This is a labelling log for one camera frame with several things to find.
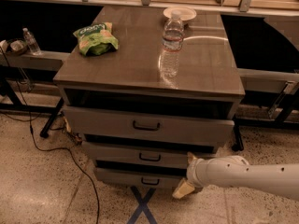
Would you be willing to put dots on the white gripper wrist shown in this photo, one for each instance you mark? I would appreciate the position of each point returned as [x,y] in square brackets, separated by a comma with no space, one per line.
[193,173]

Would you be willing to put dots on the grey drawer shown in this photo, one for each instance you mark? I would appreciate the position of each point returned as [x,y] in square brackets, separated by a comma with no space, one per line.
[170,157]
[159,128]
[154,181]

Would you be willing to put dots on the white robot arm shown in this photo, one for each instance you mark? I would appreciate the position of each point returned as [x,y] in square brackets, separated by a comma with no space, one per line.
[235,172]

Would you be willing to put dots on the grey bottom drawer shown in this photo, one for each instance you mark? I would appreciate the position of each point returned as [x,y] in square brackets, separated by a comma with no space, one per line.
[154,181]

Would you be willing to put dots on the grey top drawer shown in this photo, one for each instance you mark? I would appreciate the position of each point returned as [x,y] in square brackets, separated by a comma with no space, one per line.
[159,128]

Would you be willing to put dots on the grey drawer cabinet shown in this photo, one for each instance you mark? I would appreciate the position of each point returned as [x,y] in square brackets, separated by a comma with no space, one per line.
[129,79]

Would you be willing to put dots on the grey side bench right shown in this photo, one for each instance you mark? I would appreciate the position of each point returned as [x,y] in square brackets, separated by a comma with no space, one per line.
[269,81]

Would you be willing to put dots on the grey side bench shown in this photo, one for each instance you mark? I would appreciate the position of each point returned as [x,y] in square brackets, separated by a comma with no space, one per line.
[269,81]
[48,60]

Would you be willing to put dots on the clear plastic water bottle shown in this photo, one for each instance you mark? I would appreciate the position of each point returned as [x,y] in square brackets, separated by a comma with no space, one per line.
[172,41]

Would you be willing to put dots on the white paper plate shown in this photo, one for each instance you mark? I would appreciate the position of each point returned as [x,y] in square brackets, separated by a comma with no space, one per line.
[186,14]

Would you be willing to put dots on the green chip bag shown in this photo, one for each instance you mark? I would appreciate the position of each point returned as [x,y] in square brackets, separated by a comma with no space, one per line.
[96,39]

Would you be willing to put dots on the grey side bench left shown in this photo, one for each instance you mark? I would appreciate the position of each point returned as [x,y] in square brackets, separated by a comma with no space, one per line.
[48,60]

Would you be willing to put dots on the small water bottle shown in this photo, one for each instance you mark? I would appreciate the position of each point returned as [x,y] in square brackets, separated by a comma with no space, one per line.
[31,42]

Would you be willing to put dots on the round bowl on shelf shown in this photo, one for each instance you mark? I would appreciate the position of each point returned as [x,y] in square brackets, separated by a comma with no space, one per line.
[16,47]

